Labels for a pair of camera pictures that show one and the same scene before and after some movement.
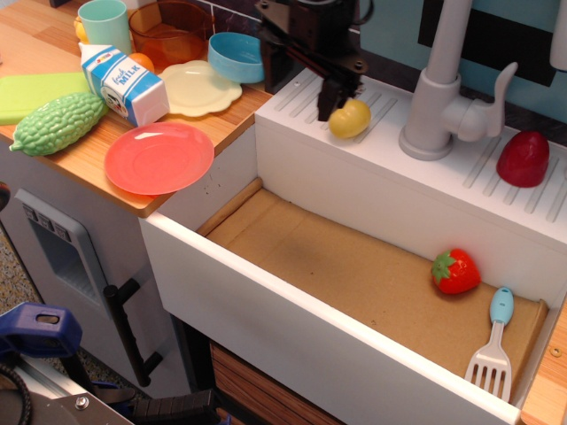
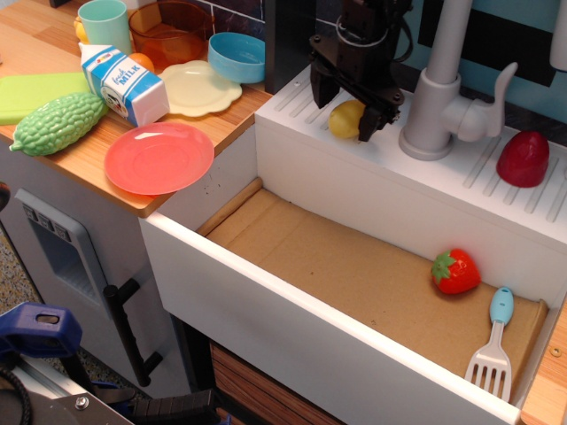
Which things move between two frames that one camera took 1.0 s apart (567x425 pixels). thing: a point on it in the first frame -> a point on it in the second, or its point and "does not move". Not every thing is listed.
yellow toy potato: x=352 y=120 does not move
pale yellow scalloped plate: x=193 y=91 does not move
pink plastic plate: x=159 y=158 does not move
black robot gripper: x=323 y=34 -> x=371 y=35
